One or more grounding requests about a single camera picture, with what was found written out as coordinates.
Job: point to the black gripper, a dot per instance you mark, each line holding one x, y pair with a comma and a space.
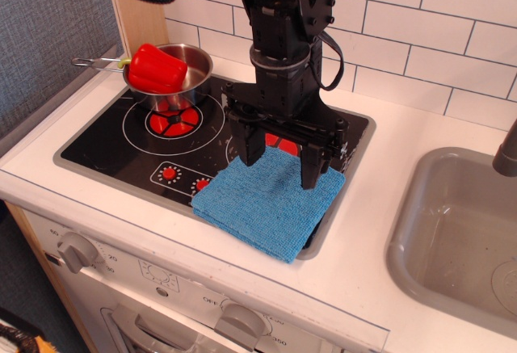
285, 101

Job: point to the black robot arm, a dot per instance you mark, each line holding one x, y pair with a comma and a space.
288, 32

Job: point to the folded blue cloth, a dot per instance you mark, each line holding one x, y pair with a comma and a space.
265, 206

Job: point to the black toy stovetop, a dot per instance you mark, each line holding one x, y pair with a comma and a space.
167, 157

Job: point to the small steel saucepan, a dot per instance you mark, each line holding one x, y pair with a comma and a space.
195, 86

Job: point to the red toy bell pepper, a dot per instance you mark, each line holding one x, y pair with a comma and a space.
155, 72

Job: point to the grey right oven knob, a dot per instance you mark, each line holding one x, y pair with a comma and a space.
241, 326

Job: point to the grey oven knob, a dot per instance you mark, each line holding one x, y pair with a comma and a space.
241, 326
76, 251

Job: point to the grey plastic sink basin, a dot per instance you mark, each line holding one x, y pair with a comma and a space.
453, 246

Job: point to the grey faucet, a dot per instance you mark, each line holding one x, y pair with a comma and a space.
505, 162

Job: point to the grey left oven knob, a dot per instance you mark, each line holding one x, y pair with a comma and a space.
76, 251

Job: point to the orange and black object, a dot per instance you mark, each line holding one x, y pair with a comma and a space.
17, 341

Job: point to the wooden side post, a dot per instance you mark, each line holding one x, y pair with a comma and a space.
139, 23

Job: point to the grey oven door handle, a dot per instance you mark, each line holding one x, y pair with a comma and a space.
153, 332

